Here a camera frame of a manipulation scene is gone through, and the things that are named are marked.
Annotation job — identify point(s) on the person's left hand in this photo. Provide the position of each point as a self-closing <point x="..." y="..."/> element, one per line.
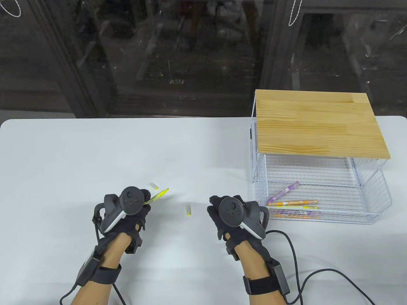
<point x="133" y="222"/>

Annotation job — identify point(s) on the person's right hand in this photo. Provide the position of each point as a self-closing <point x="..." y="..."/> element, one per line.
<point x="213" y="216"/>

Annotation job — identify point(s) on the group of clear highlighter caps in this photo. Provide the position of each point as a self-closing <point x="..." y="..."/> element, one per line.
<point x="188" y="210"/>

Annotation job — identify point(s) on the yellow double-ended highlighter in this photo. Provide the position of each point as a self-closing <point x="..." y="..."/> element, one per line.
<point x="157" y="195"/>
<point x="308" y="207"/>

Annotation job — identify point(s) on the yellow-tipped clear highlighter cap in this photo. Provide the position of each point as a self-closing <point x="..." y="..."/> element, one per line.
<point x="154" y="186"/>

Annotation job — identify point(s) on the orange double-ended highlighter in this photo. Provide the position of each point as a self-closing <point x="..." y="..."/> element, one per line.
<point x="276" y="216"/>
<point x="292" y="202"/>

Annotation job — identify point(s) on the purple double-ended highlighter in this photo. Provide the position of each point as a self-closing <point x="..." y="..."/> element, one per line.
<point x="283" y="192"/>
<point x="310" y="214"/>

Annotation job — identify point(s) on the person's left forearm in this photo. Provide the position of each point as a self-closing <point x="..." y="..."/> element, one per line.
<point x="111" y="254"/>

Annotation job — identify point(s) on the person's right forearm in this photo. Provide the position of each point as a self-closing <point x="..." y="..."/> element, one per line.
<point x="254" y="260"/>

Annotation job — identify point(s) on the black right hand controller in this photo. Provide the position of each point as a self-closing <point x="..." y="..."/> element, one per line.
<point x="232" y="211"/>

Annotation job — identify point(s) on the black hand controller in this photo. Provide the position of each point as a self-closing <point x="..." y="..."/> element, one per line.
<point x="132" y="200"/>
<point x="232" y="211"/>

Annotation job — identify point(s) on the black left hand controller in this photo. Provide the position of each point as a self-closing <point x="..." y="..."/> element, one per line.
<point x="132" y="200"/>

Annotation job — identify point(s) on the black left wrist sensor box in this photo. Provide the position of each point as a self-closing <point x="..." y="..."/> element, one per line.
<point x="87" y="268"/>

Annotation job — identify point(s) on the black wrist sensor box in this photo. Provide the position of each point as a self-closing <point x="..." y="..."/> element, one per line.
<point x="279" y="276"/>
<point x="87" y="268"/>

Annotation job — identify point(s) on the black right wrist sensor box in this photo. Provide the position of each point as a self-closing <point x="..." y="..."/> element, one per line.
<point x="279" y="276"/>

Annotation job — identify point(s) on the dark window mullion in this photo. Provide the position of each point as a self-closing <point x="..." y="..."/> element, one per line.
<point x="273" y="57"/>
<point x="73" y="70"/>

